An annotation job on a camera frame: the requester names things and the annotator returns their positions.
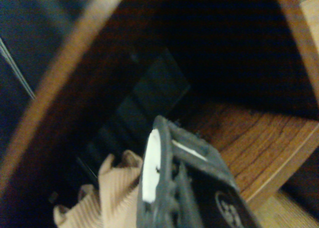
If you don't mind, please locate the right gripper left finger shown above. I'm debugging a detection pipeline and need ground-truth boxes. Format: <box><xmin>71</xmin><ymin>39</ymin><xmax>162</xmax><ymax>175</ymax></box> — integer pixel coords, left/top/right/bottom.
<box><xmin>136</xmin><ymin>115</ymin><xmax>203</xmax><ymax>228</ymax></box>

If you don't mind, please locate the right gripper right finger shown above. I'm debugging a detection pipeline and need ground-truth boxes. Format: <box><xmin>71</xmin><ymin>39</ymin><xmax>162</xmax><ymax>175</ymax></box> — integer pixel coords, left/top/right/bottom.
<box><xmin>168</xmin><ymin>118</ymin><xmax>242</xmax><ymax>193</ymax></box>

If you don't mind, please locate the beige shoe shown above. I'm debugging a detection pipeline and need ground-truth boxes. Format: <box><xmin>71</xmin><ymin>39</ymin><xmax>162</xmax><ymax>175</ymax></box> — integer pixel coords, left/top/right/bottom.
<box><xmin>53</xmin><ymin>184</ymin><xmax>103</xmax><ymax>228</ymax></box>
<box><xmin>98</xmin><ymin>149</ymin><xmax>144</xmax><ymax>228</ymax></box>

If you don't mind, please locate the brown shoe rack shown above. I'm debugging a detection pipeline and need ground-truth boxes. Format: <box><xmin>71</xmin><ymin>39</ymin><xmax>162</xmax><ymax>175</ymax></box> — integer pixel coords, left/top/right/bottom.
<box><xmin>0</xmin><ymin>0</ymin><xmax>319</xmax><ymax>228</ymax></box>

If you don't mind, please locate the black curtain stand pole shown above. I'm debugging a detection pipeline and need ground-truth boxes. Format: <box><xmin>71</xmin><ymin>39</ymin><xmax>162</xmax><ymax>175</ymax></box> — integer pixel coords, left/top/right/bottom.
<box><xmin>0</xmin><ymin>37</ymin><xmax>37</xmax><ymax>100</ymax></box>

